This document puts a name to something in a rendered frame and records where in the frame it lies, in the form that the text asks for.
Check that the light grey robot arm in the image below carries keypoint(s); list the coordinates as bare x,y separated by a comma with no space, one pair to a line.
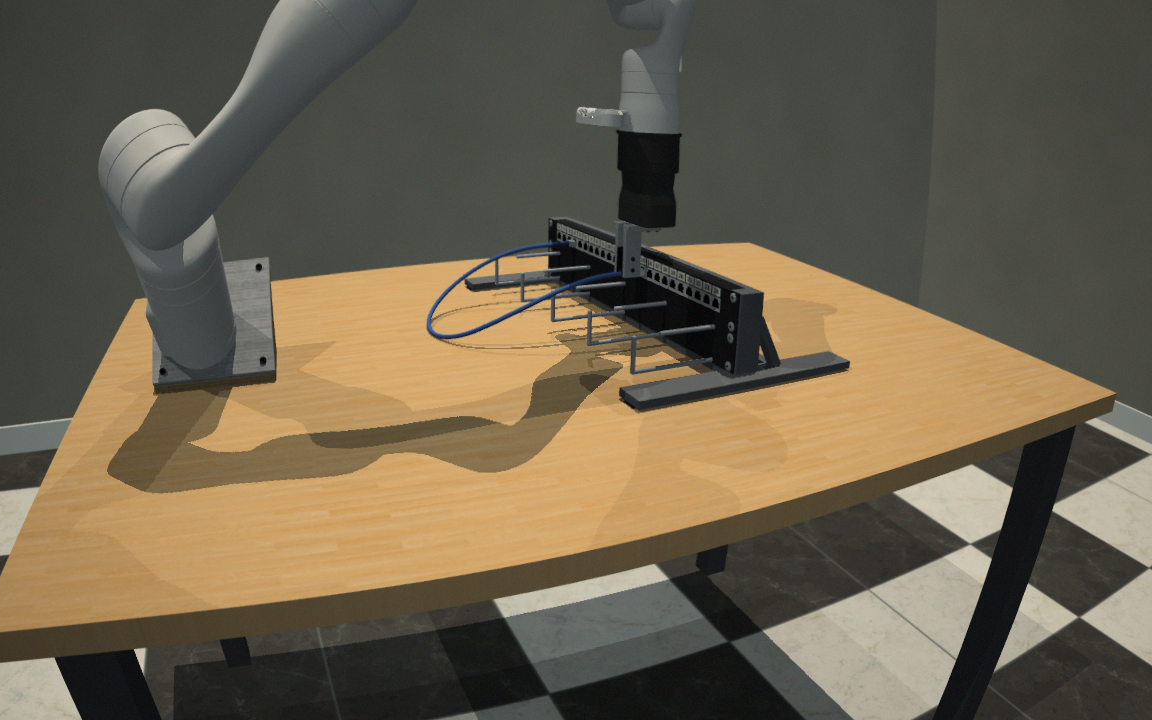
166,188

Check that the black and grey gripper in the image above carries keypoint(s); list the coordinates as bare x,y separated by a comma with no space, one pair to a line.
648,156

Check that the black patch panel rack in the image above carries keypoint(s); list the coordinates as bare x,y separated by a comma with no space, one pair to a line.
732,318

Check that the blue patch cord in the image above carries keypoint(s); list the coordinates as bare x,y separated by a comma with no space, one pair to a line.
516,311

